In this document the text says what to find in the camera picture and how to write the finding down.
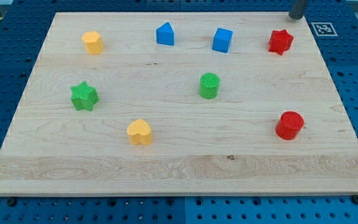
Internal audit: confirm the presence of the wooden board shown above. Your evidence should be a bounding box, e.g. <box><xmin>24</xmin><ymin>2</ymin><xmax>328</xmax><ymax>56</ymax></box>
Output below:
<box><xmin>0</xmin><ymin>12</ymin><xmax>358</xmax><ymax>197</ymax></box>

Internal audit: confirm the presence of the green cylinder block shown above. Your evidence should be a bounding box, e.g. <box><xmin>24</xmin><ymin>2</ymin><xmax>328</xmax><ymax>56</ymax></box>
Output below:
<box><xmin>199</xmin><ymin>73</ymin><xmax>220</xmax><ymax>99</ymax></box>

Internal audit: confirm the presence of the red star block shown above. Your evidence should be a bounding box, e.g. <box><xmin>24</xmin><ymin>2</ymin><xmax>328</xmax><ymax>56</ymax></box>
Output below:
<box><xmin>268</xmin><ymin>29</ymin><xmax>294</xmax><ymax>55</ymax></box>

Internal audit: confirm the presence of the green star block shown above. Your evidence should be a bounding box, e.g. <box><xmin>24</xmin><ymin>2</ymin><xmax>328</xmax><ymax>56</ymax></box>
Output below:
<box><xmin>70</xmin><ymin>82</ymin><xmax>99</xmax><ymax>111</ymax></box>

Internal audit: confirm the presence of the yellow heart block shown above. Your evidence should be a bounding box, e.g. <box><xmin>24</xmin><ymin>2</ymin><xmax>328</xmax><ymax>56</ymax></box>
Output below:
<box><xmin>127</xmin><ymin>119</ymin><xmax>152</xmax><ymax>145</ymax></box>

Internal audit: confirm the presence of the yellow hexagon block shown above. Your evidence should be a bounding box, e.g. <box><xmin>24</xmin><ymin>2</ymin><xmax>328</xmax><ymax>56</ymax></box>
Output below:
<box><xmin>81</xmin><ymin>31</ymin><xmax>104</xmax><ymax>55</ymax></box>

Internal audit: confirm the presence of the blue cube block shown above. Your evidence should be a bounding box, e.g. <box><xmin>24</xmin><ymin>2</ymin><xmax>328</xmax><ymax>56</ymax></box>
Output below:
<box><xmin>212</xmin><ymin>28</ymin><xmax>233</xmax><ymax>53</ymax></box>

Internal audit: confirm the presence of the red cylinder block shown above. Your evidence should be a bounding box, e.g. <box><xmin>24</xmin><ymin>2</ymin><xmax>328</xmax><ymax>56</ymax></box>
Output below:
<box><xmin>275</xmin><ymin>111</ymin><xmax>305</xmax><ymax>140</ymax></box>

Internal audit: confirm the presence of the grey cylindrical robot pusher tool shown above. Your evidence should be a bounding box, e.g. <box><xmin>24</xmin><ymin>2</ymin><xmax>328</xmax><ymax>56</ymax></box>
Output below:
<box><xmin>288</xmin><ymin>0</ymin><xmax>309</xmax><ymax>20</ymax></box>

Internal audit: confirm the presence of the white fiducial marker tag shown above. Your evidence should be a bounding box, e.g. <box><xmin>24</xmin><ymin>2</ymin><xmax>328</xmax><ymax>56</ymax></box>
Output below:
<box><xmin>311</xmin><ymin>22</ymin><xmax>337</xmax><ymax>37</ymax></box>

